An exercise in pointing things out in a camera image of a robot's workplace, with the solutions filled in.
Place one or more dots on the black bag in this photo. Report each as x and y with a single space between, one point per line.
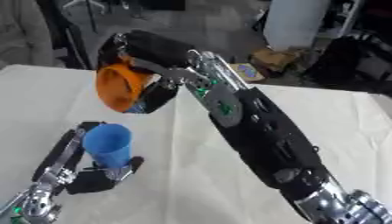
347 62

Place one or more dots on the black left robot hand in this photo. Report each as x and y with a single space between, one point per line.
92 180

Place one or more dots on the blue cup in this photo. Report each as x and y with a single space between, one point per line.
108 144

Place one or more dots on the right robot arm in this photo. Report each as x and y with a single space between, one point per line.
265 137

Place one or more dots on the brown cardboard box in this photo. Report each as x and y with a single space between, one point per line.
275 59

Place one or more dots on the office chair base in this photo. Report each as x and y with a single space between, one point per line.
84 4

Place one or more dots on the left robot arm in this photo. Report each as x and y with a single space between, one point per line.
33 204

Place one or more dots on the orange cup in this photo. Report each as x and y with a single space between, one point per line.
120 87

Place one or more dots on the black tripod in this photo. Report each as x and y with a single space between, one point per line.
69 38

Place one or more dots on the small printed box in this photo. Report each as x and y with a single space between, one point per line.
247 71

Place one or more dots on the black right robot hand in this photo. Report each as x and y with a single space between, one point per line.
153 48

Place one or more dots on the white cylinder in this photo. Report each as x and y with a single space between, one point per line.
295 23

